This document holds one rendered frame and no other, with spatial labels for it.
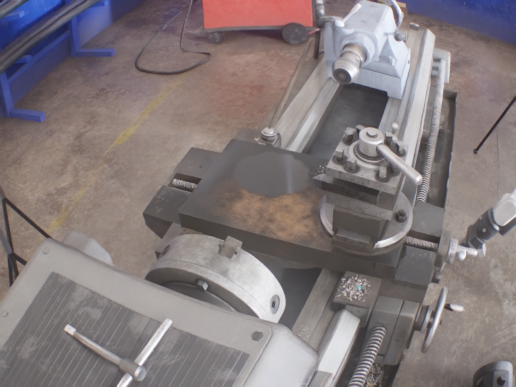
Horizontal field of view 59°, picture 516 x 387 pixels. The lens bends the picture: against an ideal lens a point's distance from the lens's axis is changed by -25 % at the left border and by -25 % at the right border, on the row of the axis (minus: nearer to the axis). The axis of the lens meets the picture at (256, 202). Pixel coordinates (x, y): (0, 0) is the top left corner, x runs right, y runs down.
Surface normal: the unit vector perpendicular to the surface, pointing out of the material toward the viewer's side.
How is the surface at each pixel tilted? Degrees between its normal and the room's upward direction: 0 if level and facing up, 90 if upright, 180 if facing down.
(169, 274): 90
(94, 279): 0
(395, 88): 90
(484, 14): 90
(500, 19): 90
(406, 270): 0
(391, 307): 0
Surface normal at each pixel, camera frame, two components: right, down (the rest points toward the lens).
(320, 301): -0.05, -0.73
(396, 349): -0.39, 0.64
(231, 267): 0.32, -0.59
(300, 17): -0.05, 0.68
